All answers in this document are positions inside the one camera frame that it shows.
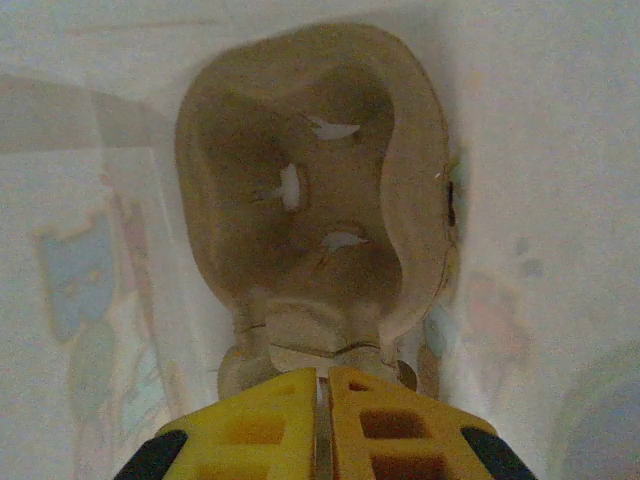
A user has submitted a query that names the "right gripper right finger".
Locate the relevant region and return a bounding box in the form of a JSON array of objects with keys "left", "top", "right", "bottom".
[{"left": 327, "top": 367, "right": 539, "bottom": 480}]

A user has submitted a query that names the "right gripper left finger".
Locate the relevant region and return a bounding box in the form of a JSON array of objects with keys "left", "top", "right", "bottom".
[{"left": 114, "top": 367, "right": 319, "bottom": 480}]

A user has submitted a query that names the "brown pulp cup carrier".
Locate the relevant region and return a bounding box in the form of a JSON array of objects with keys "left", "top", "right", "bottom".
[{"left": 172, "top": 22, "right": 464, "bottom": 401}]

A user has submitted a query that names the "white printed paper bag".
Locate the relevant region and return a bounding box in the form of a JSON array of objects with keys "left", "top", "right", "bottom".
[{"left": 0, "top": 0, "right": 640, "bottom": 480}]

